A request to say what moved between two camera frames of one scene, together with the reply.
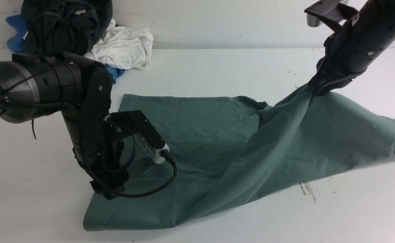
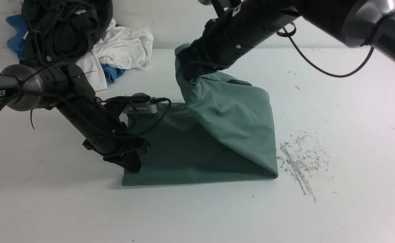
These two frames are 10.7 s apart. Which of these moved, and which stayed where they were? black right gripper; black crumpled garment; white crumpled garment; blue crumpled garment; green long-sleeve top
Moved: black right gripper; green long-sleeve top
Stayed: black crumpled garment; white crumpled garment; blue crumpled garment
